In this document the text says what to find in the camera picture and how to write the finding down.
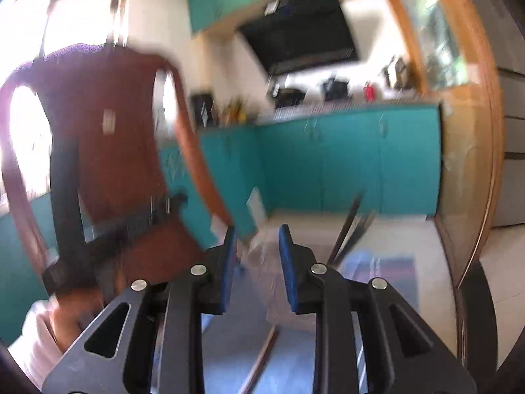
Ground carved brown wooden chair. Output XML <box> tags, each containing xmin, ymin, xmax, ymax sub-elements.
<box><xmin>0</xmin><ymin>43</ymin><xmax>235</xmax><ymax>298</ymax></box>

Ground wooden glass door frame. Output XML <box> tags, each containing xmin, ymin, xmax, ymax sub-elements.
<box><xmin>388</xmin><ymin>0</ymin><xmax>506</xmax><ymax>289</ymax></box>

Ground black range hood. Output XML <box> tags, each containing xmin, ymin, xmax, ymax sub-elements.
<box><xmin>238</xmin><ymin>0</ymin><xmax>361</xmax><ymax>77</ymax></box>

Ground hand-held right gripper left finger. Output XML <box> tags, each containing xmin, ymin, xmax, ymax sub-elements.
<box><xmin>43</xmin><ymin>226</ymin><xmax>239</xmax><ymax>394</ymax></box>

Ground dark wooden chopstick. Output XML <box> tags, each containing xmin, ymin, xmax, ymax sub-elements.
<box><xmin>336</xmin><ymin>209</ymin><xmax>377</xmax><ymax>266</ymax></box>
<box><xmin>239</xmin><ymin>323</ymin><xmax>280</xmax><ymax>394</ymax></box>
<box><xmin>327</xmin><ymin>192</ymin><xmax>366</xmax><ymax>265</ymax></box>

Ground black countertop appliance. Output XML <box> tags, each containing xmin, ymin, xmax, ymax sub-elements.
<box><xmin>190</xmin><ymin>92</ymin><xmax>217</xmax><ymax>129</ymax></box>

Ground person's left hand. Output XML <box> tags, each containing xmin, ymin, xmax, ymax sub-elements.
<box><xmin>51</xmin><ymin>279</ymin><xmax>109</xmax><ymax>351</ymax></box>

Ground teal lower kitchen cabinets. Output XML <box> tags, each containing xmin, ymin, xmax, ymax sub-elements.
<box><xmin>0</xmin><ymin>104</ymin><xmax>444</xmax><ymax>337</ymax></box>

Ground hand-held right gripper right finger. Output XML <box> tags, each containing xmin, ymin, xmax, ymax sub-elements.
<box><xmin>279</xmin><ymin>224</ymin><xmax>478</xmax><ymax>394</ymax></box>

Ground yellow countertop utensils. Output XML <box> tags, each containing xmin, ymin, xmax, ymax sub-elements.
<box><xmin>219</xmin><ymin>98</ymin><xmax>252</xmax><ymax>126</ymax></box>

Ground black cooking pot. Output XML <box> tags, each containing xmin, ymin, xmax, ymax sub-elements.
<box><xmin>272</xmin><ymin>84</ymin><xmax>307</xmax><ymax>108</ymax></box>
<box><xmin>322</xmin><ymin>76</ymin><xmax>352</xmax><ymax>102</ymax></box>

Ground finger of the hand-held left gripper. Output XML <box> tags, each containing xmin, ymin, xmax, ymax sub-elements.
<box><xmin>82</xmin><ymin>192</ymin><xmax>189</xmax><ymax>257</ymax></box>

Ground bright window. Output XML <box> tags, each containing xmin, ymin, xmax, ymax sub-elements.
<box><xmin>39</xmin><ymin>0</ymin><xmax>129</xmax><ymax>59</ymax></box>

